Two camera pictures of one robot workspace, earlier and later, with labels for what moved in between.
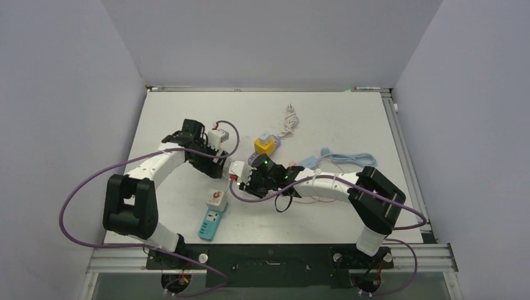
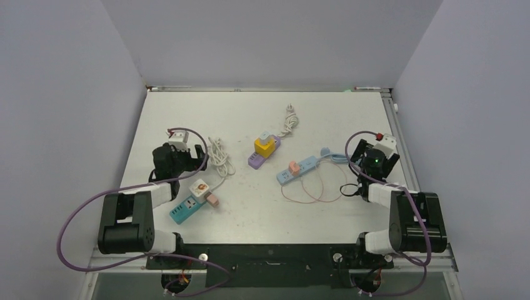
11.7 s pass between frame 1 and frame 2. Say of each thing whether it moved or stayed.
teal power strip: moved
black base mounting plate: stayed
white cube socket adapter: moved
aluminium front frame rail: stayed
